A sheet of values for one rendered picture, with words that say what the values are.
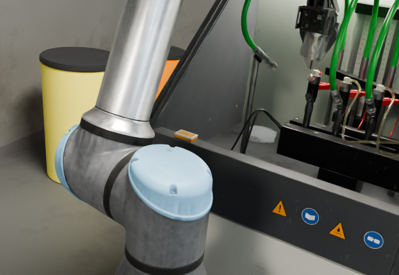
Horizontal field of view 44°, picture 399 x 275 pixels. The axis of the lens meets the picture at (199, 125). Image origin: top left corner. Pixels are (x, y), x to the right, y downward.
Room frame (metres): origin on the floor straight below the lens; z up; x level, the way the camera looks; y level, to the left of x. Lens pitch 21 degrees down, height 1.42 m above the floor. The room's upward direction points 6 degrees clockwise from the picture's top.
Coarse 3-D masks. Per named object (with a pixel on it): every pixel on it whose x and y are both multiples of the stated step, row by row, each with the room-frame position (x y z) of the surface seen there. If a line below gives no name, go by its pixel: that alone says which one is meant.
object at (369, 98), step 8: (392, 8) 1.09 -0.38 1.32; (392, 16) 1.07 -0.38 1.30; (384, 24) 1.06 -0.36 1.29; (384, 32) 1.05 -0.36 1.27; (376, 48) 1.03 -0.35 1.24; (376, 56) 1.03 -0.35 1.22; (392, 56) 1.26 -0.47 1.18; (376, 64) 1.03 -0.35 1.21; (392, 64) 1.26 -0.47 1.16; (368, 72) 1.03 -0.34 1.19; (392, 72) 1.25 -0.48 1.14; (368, 80) 1.03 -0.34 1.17; (392, 80) 1.26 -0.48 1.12; (368, 88) 1.03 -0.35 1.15; (368, 96) 1.05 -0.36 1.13; (368, 104) 1.07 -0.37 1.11; (368, 112) 1.12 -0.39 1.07
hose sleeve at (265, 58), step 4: (256, 48) 1.21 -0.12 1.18; (260, 48) 1.22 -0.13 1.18; (256, 52) 1.21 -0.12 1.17; (260, 52) 1.22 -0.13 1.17; (260, 56) 1.22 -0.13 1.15; (264, 56) 1.23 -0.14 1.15; (264, 60) 1.23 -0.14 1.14; (268, 60) 1.24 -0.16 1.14; (268, 64) 1.24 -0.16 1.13; (272, 64) 1.24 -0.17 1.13
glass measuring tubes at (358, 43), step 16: (368, 16) 1.45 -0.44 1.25; (384, 16) 1.40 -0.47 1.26; (368, 32) 1.43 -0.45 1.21; (352, 48) 1.44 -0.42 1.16; (384, 48) 1.42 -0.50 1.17; (352, 64) 1.44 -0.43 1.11; (368, 64) 1.44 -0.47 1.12; (384, 64) 1.42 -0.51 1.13; (384, 80) 1.39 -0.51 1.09; (384, 112) 1.40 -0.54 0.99
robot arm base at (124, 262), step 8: (128, 256) 0.58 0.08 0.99; (120, 264) 0.61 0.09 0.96; (128, 264) 0.58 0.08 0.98; (136, 264) 0.57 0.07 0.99; (144, 264) 0.56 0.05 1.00; (192, 264) 0.57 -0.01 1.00; (200, 264) 0.59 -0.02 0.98; (120, 272) 0.60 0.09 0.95; (128, 272) 0.58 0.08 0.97; (136, 272) 0.57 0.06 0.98; (144, 272) 0.56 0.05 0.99; (152, 272) 0.56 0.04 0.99; (160, 272) 0.56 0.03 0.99; (168, 272) 0.56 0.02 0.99; (176, 272) 0.56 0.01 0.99; (184, 272) 0.56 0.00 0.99; (192, 272) 0.58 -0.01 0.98; (200, 272) 0.59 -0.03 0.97
